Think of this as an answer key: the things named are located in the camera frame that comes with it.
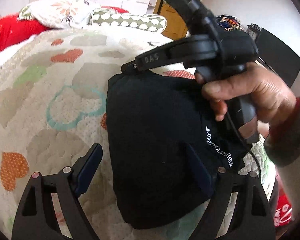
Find shoe rack with shoes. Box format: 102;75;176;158
216;15;243;31

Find white bed sheet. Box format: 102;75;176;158
0;35;37;67

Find heart pattern quilt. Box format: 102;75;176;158
0;26;277;240

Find red shopping bag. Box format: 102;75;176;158
274;186;292;228

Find grey sleeve forearm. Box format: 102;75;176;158
264;97;300;167

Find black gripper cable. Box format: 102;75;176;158
225;109;263;179

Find green polka dot pillow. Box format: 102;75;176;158
89;8;167;33

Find black pants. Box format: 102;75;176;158
106;71;248;230

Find person right hand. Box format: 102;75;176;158
195;62;300;127

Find red pillow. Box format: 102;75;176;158
0;14;51;52

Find wooden door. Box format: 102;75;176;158
154;0;188;40

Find black television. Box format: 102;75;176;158
255;28;300;88

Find floral white pillow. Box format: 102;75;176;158
18;0;94;29

